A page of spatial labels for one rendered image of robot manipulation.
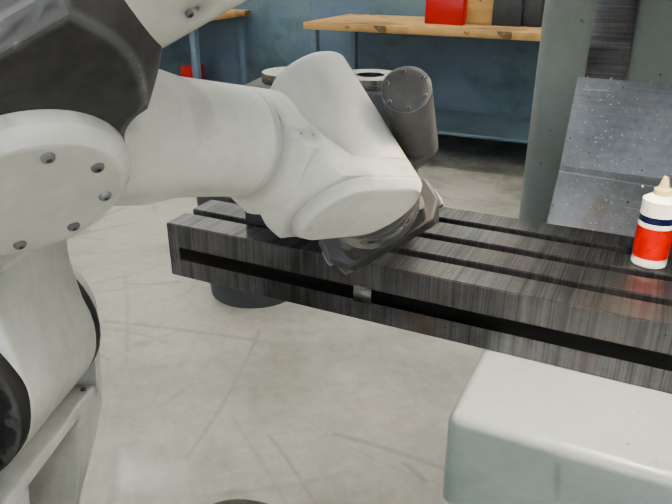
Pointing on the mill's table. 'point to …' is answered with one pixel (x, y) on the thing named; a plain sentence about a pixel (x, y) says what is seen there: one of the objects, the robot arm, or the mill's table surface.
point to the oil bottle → (654, 228)
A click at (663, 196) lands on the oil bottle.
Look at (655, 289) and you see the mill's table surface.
